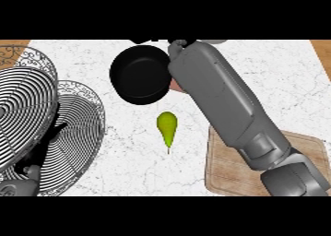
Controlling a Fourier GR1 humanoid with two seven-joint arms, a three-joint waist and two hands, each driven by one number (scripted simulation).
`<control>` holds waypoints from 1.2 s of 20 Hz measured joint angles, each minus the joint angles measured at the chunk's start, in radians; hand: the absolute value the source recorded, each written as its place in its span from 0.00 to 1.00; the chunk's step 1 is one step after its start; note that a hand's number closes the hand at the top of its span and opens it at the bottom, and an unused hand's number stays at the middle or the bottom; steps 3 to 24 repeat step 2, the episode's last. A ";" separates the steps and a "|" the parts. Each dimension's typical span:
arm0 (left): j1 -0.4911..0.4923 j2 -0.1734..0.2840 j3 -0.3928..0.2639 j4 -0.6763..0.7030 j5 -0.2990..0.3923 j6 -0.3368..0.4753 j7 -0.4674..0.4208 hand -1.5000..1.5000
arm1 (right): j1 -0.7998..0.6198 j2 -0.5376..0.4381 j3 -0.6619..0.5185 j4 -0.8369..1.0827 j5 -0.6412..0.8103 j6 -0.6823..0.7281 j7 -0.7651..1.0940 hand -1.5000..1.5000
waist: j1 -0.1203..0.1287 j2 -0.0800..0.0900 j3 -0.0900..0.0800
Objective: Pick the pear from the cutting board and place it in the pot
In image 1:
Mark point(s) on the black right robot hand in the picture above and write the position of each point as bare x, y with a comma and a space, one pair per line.
178, 41

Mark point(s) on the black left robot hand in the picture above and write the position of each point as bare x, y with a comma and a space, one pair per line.
40, 150

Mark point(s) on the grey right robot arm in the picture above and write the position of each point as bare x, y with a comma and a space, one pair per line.
217, 89

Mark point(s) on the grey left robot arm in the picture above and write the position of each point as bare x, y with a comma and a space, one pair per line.
14, 188

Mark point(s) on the black pot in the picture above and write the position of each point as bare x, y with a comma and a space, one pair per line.
138, 75

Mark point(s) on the green pear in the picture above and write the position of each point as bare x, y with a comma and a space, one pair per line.
166, 124

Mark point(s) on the wooden cutting board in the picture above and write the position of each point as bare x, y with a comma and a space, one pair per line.
226, 172

